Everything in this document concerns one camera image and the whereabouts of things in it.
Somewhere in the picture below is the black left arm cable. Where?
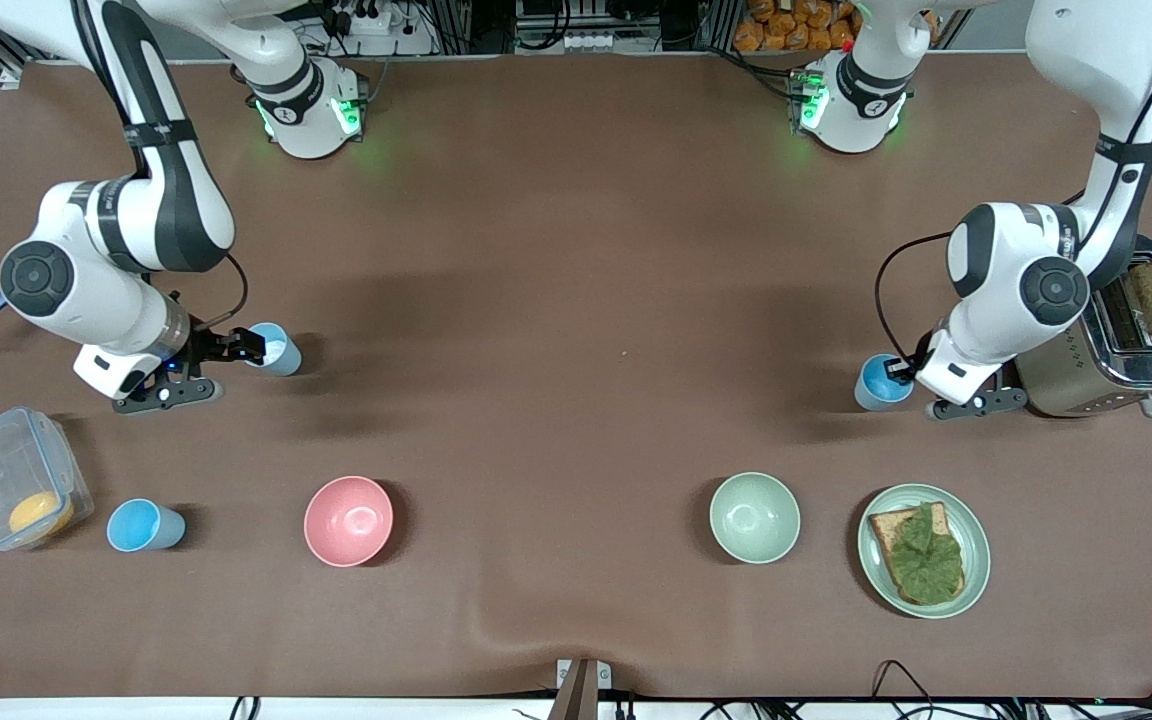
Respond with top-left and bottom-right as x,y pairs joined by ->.
874,0 -> 1152,363

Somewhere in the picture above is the green lettuce leaf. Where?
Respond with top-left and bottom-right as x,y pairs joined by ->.
886,503 -> 965,605

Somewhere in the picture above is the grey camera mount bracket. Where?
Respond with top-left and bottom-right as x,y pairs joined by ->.
548,658 -> 613,720

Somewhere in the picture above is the blue plastic cup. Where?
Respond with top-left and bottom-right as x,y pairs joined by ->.
854,353 -> 917,412
106,498 -> 187,553

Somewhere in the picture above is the pale green plate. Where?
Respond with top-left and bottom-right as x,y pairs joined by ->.
857,484 -> 992,620

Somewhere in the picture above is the black cable loop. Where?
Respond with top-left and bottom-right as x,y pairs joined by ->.
871,659 -> 939,720

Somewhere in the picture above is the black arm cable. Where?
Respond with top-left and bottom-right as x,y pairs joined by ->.
874,0 -> 1152,363
81,0 -> 249,333

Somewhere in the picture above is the pink bowl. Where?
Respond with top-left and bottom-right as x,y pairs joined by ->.
303,475 -> 395,568

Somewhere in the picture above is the brown table mat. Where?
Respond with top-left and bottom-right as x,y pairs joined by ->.
0,52 -> 1152,701

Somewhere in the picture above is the aluminium frame rail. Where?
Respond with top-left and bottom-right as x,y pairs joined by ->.
0,0 -> 87,91

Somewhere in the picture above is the blue cup holding paper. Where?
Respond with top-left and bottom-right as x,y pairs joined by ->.
242,322 -> 303,377

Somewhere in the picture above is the orange round food piece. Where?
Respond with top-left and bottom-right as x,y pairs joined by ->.
8,490 -> 75,536

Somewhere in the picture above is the white power strip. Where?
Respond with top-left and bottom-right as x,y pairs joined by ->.
321,0 -> 397,37

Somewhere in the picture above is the silver toaster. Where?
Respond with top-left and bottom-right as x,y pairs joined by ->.
1011,235 -> 1152,419

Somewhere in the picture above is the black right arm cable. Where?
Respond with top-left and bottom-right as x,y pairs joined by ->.
81,0 -> 249,333

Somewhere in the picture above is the pale green bowl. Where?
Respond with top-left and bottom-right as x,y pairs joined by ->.
709,472 -> 802,565

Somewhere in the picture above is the toast slice under lettuce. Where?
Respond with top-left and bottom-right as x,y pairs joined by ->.
868,502 -> 967,607

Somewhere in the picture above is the orange snack pile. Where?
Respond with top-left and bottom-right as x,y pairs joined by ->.
733,0 -> 857,53

